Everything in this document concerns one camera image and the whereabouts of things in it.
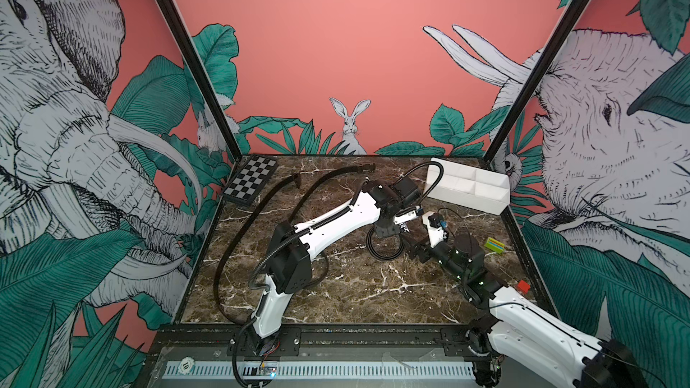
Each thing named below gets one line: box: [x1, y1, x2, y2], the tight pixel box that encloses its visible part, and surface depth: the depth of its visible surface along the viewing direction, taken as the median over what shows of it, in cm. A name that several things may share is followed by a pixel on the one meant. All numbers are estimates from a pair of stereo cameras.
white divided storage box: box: [426, 158, 511, 216], surface depth 109 cm
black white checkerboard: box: [222, 154, 279, 206], surface depth 109 cm
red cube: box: [516, 279, 531, 294], surface depth 87 cm
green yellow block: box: [484, 237, 506, 255], surface depth 94 cm
